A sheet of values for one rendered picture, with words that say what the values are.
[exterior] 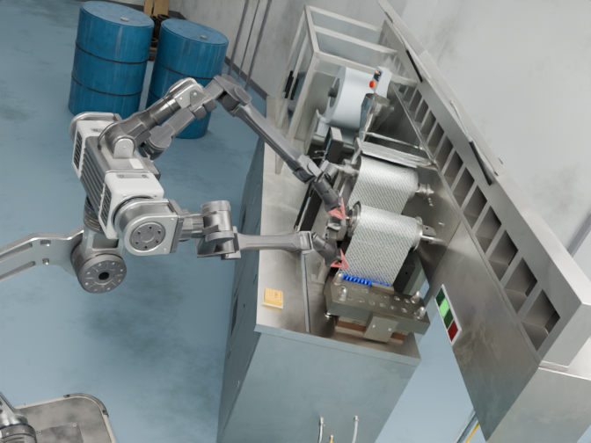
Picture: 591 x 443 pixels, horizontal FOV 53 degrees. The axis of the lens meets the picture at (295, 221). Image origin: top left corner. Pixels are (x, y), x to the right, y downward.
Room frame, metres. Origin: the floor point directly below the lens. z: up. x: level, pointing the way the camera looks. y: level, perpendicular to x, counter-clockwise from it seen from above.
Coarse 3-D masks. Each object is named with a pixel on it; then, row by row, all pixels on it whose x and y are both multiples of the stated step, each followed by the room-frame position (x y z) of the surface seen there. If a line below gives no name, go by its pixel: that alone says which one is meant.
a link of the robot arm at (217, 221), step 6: (216, 210) 1.34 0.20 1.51; (204, 216) 1.34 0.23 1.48; (210, 216) 1.34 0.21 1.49; (216, 216) 1.34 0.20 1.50; (222, 216) 1.34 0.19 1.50; (228, 216) 1.36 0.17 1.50; (204, 222) 1.34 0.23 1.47; (210, 222) 1.33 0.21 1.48; (216, 222) 1.33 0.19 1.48; (222, 222) 1.33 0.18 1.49; (228, 222) 1.35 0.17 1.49; (204, 228) 1.34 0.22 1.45; (210, 228) 1.32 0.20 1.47; (216, 228) 1.31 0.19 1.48; (222, 228) 1.32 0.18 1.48; (228, 228) 1.34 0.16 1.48; (204, 234) 1.31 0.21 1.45
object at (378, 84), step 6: (378, 66) 2.65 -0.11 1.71; (378, 72) 2.61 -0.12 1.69; (384, 72) 2.59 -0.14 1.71; (390, 72) 2.61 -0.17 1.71; (372, 78) 2.64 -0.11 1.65; (378, 78) 2.60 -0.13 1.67; (384, 78) 2.59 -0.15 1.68; (372, 84) 2.60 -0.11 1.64; (378, 84) 2.59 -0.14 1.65; (384, 84) 2.60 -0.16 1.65; (372, 90) 2.61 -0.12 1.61; (378, 90) 2.59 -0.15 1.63; (384, 90) 2.60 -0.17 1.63
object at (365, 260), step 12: (348, 252) 2.02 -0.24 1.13; (360, 252) 2.03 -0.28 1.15; (372, 252) 2.04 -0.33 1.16; (384, 252) 2.04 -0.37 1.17; (396, 252) 2.05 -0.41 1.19; (348, 264) 2.02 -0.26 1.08; (360, 264) 2.03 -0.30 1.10; (372, 264) 2.04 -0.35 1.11; (384, 264) 2.05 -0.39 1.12; (396, 264) 2.06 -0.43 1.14; (360, 276) 2.04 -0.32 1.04; (372, 276) 2.05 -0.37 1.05; (384, 276) 2.06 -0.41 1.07; (396, 276) 2.06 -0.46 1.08
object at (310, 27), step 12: (300, 24) 4.12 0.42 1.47; (312, 24) 3.58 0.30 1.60; (312, 36) 3.27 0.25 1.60; (348, 36) 3.60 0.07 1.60; (312, 48) 3.06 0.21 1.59; (384, 48) 3.64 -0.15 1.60; (288, 60) 4.11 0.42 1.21; (312, 60) 2.98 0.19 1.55; (324, 60) 2.99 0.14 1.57; (336, 60) 3.00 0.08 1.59; (348, 60) 3.04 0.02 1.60; (312, 72) 2.98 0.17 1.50; (372, 72) 3.04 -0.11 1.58; (288, 84) 3.49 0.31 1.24; (408, 84) 3.08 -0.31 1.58; (300, 96) 2.98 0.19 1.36; (276, 108) 3.89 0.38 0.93; (300, 108) 2.98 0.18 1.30; (276, 120) 3.67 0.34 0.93; (288, 132) 2.98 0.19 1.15; (276, 156) 3.12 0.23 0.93; (276, 168) 2.98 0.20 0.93
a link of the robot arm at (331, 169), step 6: (324, 162) 2.13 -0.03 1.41; (312, 168) 2.04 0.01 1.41; (318, 168) 2.10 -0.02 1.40; (324, 168) 2.11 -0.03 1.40; (330, 168) 2.11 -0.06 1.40; (336, 168) 2.14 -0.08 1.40; (318, 174) 2.04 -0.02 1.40; (330, 174) 2.09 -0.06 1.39; (306, 180) 2.07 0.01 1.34; (330, 180) 2.10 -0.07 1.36
